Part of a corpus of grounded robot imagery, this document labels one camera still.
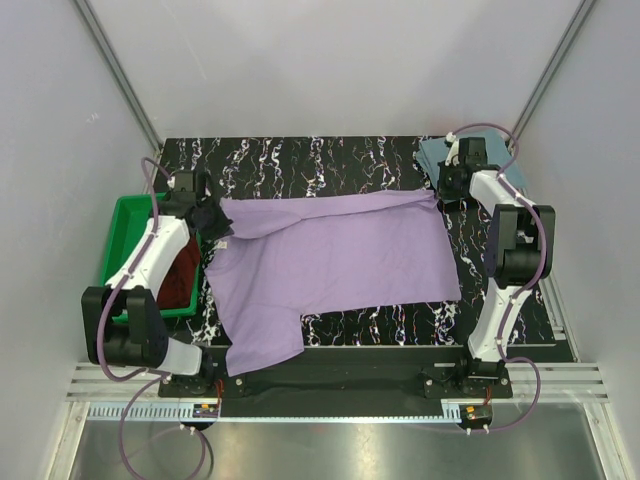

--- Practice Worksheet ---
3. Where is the purple t shirt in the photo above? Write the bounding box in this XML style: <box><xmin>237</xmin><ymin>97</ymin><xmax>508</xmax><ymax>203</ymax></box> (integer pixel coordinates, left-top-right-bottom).
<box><xmin>205</xmin><ymin>190</ymin><xmax>461</xmax><ymax>376</ymax></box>

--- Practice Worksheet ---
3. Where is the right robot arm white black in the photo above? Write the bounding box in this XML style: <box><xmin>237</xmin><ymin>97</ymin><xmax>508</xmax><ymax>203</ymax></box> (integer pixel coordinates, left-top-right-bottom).
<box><xmin>437</xmin><ymin>133</ymin><xmax>556</xmax><ymax>397</ymax></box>

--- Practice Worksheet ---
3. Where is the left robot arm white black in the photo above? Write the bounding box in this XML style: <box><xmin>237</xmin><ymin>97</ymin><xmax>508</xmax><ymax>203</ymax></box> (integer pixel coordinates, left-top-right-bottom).
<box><xmin>81</xmin><ymin>170</ymin><xmax>232</xmax><ymax>396</ymax></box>

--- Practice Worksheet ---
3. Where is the folded blue-grey t shirt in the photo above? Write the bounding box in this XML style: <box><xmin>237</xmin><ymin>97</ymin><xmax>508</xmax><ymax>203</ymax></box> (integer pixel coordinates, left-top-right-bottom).
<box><xmin>416</xmin><ymin>128</ymin><xmax>526</xmax><ymax>190</ymax></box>

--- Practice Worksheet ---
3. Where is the green plastic bin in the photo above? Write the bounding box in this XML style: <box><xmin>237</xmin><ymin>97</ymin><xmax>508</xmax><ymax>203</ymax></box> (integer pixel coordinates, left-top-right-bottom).
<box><xmin>101</xmin><ymin>195</ymin><xmax>202</xmax><ymax>319</ymax></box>

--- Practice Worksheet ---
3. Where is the dark red t shirt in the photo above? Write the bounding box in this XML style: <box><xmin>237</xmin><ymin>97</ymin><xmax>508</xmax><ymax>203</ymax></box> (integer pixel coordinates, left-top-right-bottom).
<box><xmin>157</xmin><ymin>237</ymin><xmax>201</xmax><ymax>310</ymax></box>

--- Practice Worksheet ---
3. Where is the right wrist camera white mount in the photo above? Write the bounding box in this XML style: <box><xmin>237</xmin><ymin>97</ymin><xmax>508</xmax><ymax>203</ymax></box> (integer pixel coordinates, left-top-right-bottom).
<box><xmin>444</xmin><ymin>132</ymin><xmax>460</xmax><ymax>167</ymax></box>

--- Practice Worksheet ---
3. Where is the left aluminium frame post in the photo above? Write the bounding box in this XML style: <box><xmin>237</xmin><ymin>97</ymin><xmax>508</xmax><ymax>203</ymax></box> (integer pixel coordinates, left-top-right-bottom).
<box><xmin>70</xmin><ymin>0</ymin><xmax>163</xmax><ymax>152</ymax></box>

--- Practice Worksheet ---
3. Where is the aluminium frame post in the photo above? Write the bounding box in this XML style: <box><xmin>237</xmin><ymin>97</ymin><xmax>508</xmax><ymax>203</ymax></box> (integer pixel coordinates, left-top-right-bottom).
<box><xmin>511</xmin><ymin>0</ymin><xmax>599</xmax><ymax>140</ymax></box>
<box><xmin>70</xmin><ymin>0</ymin><xmax>163</xmax><ymax>152</ymax></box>

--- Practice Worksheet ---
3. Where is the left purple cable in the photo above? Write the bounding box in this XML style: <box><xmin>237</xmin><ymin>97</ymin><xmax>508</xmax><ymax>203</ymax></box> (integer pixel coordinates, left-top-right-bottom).
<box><xmin>97</xmin><ymin>157</ymin><xmax>211</xmax><ymax>479</ymax></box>

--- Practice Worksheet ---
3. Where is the purple cable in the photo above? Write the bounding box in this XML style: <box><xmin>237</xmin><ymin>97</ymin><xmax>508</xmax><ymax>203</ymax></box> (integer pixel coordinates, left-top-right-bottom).
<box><xmin>447</xmin><ymin>122</ymin><xmax>541</xmax><ymax>434</ymax></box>
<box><xmin>97</xmin><ymin>157</ymin><xmax>211</xmax><ymax>479</ymax></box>

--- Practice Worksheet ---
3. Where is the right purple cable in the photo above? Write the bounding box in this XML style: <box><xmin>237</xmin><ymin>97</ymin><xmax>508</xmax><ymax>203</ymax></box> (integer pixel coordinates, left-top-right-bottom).
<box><xmin>447</xmin><ymin>122</ymin><xmax>541</xmax><ymax>434</ymax></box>

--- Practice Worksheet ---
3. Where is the white slotted cable duct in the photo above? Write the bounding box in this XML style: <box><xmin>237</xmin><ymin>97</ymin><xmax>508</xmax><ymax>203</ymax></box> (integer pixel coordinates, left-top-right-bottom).
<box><xmin>87</xmin><ymin>400</ymin><xmax>461</xmax><ymax>424</ymax></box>

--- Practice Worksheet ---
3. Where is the right aluminium frame post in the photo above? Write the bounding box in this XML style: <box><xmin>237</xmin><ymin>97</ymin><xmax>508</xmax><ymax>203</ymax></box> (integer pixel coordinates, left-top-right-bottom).
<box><xmin>511</xmin><ymin>0</ymin><xmax>599</xmax><ymax>140</ymax></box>

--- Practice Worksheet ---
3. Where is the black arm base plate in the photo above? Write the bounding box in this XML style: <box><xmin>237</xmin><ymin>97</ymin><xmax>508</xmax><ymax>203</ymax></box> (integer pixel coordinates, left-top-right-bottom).
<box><xmin>159</xmin><ymin>345</ymin><xmax>512</xmax><ymax>413</ymax></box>

